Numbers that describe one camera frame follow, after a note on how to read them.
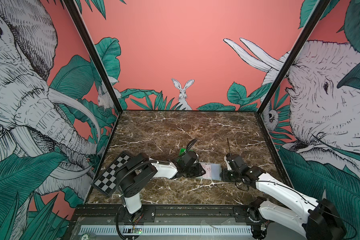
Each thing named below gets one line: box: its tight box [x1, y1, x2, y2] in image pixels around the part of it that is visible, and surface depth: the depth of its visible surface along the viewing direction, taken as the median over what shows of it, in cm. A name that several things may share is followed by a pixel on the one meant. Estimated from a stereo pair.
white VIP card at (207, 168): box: [200, 163, 212, 179], surface depth 90 cm
